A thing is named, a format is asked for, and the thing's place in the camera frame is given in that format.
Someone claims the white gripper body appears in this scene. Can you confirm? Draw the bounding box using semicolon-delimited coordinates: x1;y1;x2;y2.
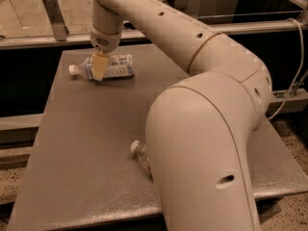
90;25;122;53

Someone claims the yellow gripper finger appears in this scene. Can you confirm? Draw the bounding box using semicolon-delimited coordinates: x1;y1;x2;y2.
91;52;109;81

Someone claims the blue label plastic bottle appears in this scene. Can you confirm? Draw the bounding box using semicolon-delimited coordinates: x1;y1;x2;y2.
68;54;135;81

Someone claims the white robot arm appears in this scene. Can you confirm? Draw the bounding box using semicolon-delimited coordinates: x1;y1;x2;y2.
91;0;271;231

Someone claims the clear crumpled plastic bottle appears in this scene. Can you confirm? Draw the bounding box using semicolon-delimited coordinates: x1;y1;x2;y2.
130;140;151;174

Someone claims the left metal bracket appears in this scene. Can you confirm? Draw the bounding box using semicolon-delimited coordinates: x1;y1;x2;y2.
42;0;69;41

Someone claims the metal rail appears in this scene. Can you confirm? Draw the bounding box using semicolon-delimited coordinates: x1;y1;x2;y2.
0;18;308;50

